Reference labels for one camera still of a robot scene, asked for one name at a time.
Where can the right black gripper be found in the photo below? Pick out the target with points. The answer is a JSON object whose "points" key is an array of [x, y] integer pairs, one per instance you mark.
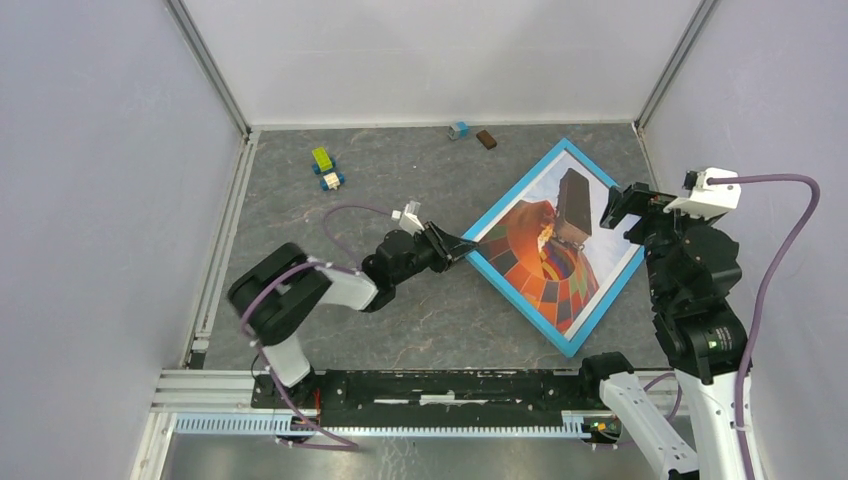
{"points": [[639, 198]]}

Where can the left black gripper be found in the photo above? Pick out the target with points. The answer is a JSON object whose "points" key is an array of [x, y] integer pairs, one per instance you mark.
{"points": [[446, 246]]}

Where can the light wooden picture frame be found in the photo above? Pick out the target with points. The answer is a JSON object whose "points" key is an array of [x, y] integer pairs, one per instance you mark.
{"points": [[570, 344]]}

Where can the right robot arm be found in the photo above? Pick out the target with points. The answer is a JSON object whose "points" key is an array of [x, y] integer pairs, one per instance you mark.
{"points": [[691, 267]]}

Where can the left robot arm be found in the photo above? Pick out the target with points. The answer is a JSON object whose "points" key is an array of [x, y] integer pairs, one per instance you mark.
{"points": [[276, 296]]}

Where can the small brown block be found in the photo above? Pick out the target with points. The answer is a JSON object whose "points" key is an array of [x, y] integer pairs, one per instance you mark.
{"points": [[486, 139]]}

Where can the blue white cube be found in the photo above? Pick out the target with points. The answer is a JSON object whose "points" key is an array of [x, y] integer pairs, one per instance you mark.
{"points": [[458, 130]]}

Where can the white blue toy car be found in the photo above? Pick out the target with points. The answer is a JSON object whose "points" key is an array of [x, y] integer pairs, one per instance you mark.
{"points": [[332, 181]]}

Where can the green blue toy car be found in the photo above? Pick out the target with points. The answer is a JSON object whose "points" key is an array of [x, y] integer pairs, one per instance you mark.
{"points": [[323, 162]]}

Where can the aluminium base profile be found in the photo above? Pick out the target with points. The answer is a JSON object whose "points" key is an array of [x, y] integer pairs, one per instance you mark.
{"points": [[223, 391]]}

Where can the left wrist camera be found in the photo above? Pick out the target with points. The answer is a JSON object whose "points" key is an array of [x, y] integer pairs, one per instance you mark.
{"points": [[407, 218]]}

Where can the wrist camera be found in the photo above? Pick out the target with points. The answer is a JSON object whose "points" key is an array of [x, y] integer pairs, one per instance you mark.
{"points": [[407, 218], [712, 192]]}

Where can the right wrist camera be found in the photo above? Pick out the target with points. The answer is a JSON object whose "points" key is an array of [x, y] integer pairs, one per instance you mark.
{"points": [[712, 192]]}

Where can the right corner aluminium post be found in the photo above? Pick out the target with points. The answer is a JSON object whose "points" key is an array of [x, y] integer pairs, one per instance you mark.
{"points": [[691, 33]]}

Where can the corner aluminium post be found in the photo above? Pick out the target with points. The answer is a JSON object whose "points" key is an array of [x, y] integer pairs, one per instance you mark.
{"points": [[201, 52], [691, 33]]}

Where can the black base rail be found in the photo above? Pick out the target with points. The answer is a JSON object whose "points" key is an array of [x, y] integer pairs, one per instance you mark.
{"points": [[431, 398]]}

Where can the left floor aluminium rail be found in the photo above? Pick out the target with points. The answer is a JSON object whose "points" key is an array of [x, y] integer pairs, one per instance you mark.
{"points": [[205, 305]]}

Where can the slotted cable duct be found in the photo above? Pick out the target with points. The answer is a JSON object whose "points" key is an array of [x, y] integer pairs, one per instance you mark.
{"points": [[290, 427]]}

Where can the left corner aluminium post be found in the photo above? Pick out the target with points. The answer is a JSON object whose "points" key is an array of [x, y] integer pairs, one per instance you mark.
{"points": [[201, 52]]}

